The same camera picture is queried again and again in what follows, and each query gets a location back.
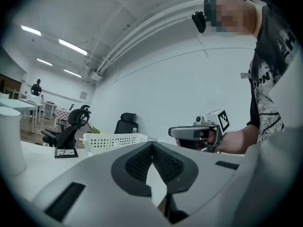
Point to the white electric kettle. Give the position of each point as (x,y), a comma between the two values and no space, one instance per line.
(11,138)

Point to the person's right hand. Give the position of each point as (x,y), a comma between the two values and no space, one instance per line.
(209,137)

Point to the sunflower bouquet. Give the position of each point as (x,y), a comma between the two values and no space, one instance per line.
(95,130)

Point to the person's head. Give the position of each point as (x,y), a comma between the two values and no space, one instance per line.
(236,13)

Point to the black wide-headrest office chair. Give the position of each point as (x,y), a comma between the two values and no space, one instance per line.
(125,124)

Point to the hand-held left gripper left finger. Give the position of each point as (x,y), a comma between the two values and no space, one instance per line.
(94,181)

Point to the white desk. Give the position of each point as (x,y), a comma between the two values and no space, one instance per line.
(33,102)

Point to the person's right forearm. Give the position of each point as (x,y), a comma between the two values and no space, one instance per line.
(236,141)

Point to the plastic drink bottle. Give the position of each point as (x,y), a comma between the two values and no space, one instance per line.
(135,130)

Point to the checkered table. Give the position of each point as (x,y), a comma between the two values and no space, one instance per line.
(62,113)

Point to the black head-mounted camera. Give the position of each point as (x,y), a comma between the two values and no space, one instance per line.
(199,22)

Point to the ceiling light strip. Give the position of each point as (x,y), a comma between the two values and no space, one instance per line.
(44,62)
(72,72)
(30,30)
(73,46)

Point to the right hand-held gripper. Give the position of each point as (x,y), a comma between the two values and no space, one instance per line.
(223,119)

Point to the white plastic basket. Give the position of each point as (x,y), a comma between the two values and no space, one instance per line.
(106,142)

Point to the pale blue table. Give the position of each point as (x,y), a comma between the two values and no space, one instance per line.
(14,105)

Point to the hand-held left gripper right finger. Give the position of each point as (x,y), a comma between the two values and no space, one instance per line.
(203,171)

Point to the black framed picture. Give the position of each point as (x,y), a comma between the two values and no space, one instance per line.
(66,152)

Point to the person's printed t-shirt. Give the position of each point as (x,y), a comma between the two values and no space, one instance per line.
(270,67)

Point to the grey framed wall sign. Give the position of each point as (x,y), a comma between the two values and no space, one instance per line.
(83,95)

